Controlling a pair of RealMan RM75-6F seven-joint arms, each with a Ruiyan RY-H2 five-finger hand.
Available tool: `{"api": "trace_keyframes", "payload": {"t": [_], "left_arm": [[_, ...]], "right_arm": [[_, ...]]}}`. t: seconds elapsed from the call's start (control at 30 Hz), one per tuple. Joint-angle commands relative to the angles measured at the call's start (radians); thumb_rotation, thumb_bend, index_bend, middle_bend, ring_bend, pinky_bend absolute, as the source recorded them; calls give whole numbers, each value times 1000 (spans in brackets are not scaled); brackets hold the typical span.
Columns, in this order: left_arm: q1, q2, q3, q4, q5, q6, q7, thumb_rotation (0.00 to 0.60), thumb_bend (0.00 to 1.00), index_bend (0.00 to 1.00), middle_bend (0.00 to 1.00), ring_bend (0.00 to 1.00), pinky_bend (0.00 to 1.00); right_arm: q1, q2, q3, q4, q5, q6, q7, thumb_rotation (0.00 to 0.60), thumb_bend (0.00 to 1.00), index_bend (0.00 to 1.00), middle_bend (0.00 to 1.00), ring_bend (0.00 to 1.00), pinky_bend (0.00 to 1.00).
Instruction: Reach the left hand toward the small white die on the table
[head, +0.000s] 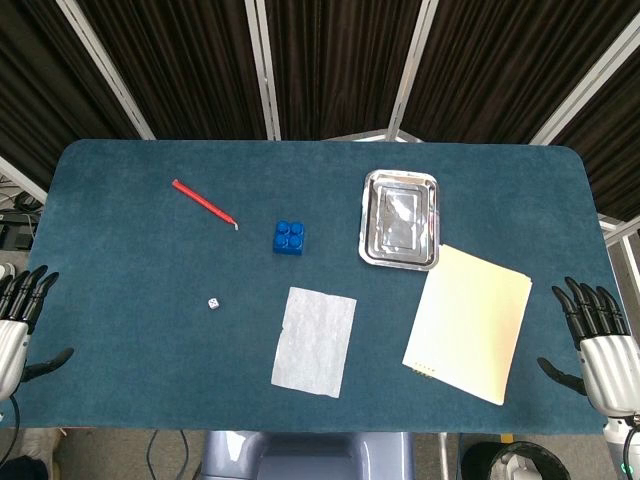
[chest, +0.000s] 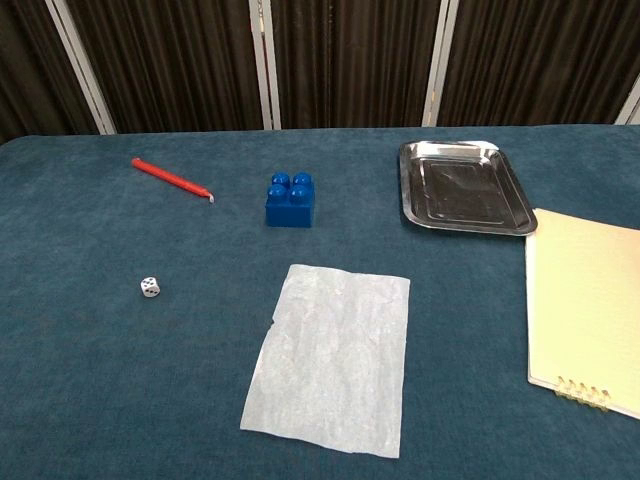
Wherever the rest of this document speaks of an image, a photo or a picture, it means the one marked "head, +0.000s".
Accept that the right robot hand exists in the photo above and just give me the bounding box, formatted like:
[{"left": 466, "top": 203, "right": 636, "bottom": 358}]
[{"left": 537, "top": 276, "right": 640, "bottom": 416}]

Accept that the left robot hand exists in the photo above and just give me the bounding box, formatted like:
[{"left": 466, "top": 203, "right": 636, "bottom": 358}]
[{"left": 0, "top": 265, "right": 75, "bottom": 401}]

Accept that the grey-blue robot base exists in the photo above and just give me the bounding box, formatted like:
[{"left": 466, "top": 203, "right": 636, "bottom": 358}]
[{"left": 196, "top": 430, "right": 416, "bottom": 480}]

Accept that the black waste bin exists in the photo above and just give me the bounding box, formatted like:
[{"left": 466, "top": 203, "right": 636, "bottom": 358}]
[{"left": 460, "top": 440, "right": 571, "bottom": 480}]

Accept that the cream yellow notepad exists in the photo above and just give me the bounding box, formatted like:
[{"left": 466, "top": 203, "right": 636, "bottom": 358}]
[{"left": 402, "top": 243, "right": 534, "bottom": 406}]

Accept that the teal table mat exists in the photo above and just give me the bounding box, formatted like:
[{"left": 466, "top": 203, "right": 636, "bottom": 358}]
[{"left": 0, "top": 138, "right": 619, "bottom": 435}]

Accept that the red pencil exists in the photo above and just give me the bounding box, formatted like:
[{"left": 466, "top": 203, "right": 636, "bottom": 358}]
[{"left": 171, "top": 179, "right": 240, "bottom": 232}]

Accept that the silver metal tray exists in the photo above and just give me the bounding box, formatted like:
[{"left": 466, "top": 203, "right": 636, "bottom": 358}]
[{"left": 357, "top": 169, "right": 441, "bottom": 273}]

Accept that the white paper sheet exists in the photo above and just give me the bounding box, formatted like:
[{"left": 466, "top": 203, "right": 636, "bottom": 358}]
[{"left": 270, "top": 286, "right": 358, "bottom": 400}]

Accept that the blue building block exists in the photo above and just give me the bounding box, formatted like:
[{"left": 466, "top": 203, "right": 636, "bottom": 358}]
[{"left": 272, "top": 219, "right": 307, "bottom": 258}]

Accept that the black folding screen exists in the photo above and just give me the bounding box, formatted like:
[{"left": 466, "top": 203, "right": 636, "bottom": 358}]
[{"left": 0, "top": 0, "right": 640, "bottom": 224}]

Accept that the black cable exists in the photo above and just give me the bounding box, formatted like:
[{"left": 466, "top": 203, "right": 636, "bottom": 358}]
[{"left": 3, "top": 394, "right": 22, "bottom": 459}]

